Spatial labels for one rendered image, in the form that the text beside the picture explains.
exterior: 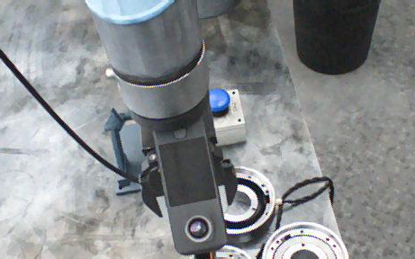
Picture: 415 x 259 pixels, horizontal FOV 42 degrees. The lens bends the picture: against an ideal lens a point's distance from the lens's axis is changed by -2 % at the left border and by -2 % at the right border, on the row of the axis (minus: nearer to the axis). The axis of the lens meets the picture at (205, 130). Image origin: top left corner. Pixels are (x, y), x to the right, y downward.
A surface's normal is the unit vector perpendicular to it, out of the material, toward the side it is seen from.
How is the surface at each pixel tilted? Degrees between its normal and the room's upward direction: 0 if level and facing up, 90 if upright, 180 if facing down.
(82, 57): 0
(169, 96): 89
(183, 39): 90
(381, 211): 0
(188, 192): 32
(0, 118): 0
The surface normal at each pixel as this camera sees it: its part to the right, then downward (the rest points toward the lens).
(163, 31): 0.40, 0.69
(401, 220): -0.12, -0.62
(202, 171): -0.02, -0.13
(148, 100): -0.18, 0.78
